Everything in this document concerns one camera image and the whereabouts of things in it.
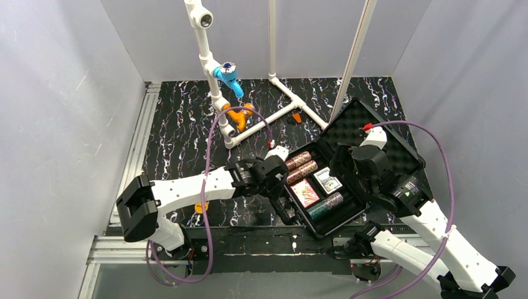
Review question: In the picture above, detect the aluminium rail frame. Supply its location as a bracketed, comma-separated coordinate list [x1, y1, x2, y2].
[78, 82, 161, 298]

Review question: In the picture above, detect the white angled pole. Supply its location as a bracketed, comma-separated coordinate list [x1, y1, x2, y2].
[329, 0, 377, 122]

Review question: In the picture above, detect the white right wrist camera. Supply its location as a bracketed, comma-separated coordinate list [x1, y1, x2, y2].
[360, 123, 388, 150]

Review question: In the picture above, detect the green poker chip stack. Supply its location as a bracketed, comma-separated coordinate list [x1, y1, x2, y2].
[306, 192, 344, 221]

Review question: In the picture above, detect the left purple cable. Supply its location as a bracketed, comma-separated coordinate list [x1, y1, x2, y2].
[145, 106, 276, 287]

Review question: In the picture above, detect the blue playing card deck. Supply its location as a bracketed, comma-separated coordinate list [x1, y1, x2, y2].
[313, 167, 342, 195]

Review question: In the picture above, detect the red playing card deck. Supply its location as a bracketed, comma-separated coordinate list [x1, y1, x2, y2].
[291, 179, 321, 208]

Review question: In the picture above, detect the black plastic poker case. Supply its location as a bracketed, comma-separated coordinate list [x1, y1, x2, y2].
[270, 98, 425, 237]

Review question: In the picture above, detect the orange chip row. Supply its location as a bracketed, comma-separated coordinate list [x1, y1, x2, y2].
[285, 151, 312, 171]
[286, 160, 318, 184]

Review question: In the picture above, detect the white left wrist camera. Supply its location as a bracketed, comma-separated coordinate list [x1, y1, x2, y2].
[264, 140, 290, 162]

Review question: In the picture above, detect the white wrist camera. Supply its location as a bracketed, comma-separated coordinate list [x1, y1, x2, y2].
[264, 140, 290, 162]
[360, 123, 388, 150]

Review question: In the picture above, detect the blue faucet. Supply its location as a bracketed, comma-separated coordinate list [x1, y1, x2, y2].
[212, 62, 244, 98]

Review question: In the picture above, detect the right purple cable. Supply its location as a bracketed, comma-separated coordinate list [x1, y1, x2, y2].
[348, 120, 455, 299]

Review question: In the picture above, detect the orange black small clip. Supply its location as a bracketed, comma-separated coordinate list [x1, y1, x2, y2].
[288, 112, 306, 125]

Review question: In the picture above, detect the white pvc pipe frame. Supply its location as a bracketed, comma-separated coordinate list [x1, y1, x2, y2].
[183, 0, 331, 150]

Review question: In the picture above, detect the yellow dealer button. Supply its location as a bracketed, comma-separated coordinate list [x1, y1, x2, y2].
[194, 202, 209, 214]

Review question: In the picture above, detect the lower orange chip row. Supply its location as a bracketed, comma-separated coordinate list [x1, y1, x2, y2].
[286, 160, 318, 184]

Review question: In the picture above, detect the upper orange chip row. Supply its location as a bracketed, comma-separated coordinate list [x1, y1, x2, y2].
[285, 151, 312, 171]

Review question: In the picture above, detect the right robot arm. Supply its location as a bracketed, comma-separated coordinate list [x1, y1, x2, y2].
[331, 143, 516, 298]

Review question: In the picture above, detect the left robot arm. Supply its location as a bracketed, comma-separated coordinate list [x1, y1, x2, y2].
[116, 151, 288, 250]

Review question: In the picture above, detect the purple cable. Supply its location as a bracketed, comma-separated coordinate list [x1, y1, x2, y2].
[348, 120, 455, 299]
[145, 106, 276, 287]

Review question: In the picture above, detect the orange faucet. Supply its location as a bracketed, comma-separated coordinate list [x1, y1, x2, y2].
[222, 103, 254, 132]

